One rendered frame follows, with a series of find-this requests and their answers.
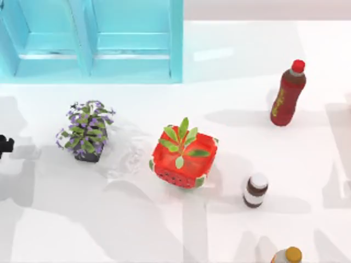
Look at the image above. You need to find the red watermelon plant pot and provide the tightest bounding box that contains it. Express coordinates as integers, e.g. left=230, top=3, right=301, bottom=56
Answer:
left=149, top=117, right=219, bottom=190

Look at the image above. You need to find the purple flower plant pot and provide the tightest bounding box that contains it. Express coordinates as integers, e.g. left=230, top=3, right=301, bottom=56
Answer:
left=55, top=100, right=116, bottom=163

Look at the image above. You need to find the brown jar with white lid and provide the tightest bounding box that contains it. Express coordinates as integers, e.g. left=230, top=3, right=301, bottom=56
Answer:
left=243, top=173, right=269, bottom=209

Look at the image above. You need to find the light blue rack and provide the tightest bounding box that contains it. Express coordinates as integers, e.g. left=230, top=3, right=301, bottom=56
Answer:
left=0, top=0, right=184, bottom=84

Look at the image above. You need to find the red bottle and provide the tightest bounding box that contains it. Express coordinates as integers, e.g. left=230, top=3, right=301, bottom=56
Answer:
left=269, top=59, right=307, bottom=127

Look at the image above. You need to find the bottle with yellow cap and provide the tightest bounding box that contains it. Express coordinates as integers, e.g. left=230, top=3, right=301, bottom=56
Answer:
left=270, top=246, right=303, bottom=263

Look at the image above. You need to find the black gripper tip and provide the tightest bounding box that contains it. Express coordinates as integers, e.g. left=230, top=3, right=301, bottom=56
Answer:
left=0, top=134, right=15, bottom=160

